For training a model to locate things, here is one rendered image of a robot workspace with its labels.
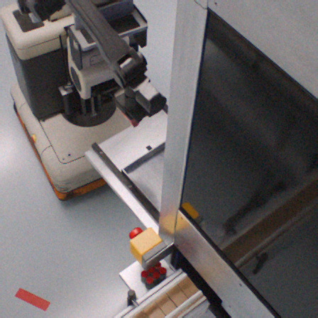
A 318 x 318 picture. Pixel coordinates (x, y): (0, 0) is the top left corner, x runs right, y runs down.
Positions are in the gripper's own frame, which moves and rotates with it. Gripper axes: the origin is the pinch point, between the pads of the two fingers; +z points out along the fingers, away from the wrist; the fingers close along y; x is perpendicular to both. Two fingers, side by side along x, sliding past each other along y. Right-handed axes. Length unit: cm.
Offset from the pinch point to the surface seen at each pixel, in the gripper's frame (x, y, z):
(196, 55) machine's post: -12, 34, -61
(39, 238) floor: -28, -41, 107
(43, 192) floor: -13, -62, 107
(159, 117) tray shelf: 17.5, -10.4, 20.3
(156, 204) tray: -4.1, 15.6, 20.6
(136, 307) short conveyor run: -30, 40, 13
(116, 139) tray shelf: 0.6, -11.6, 20.2
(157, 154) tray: 7.5, 1.2, 20.3
